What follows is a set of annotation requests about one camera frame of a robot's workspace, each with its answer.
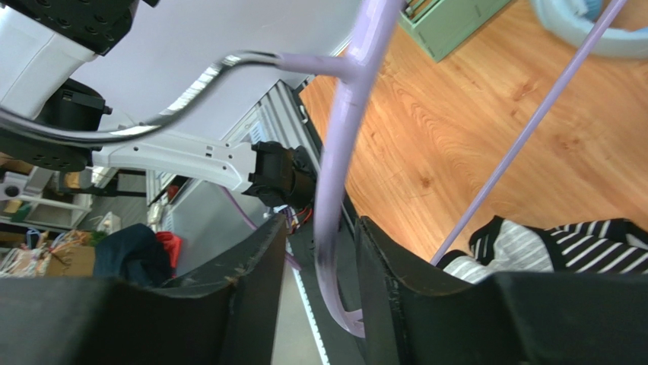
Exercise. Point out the blue headphones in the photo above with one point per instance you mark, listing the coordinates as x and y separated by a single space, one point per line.
572 22

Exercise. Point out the green file organizer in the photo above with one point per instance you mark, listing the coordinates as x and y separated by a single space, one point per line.
440 26

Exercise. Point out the lavender hanger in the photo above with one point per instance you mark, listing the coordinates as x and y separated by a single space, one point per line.
339 152

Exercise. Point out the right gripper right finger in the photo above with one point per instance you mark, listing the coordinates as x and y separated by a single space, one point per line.
415 313

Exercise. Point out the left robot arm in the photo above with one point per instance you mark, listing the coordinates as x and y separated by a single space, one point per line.
51 119

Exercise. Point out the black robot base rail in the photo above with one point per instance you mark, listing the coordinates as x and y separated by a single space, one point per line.
324 244

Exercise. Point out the black white striped tank top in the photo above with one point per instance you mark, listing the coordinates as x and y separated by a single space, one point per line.
608 246

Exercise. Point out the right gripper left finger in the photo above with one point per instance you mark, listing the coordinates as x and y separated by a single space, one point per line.
222 312

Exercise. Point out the dark blue cloth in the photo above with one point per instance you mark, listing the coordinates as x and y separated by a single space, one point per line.
133 254

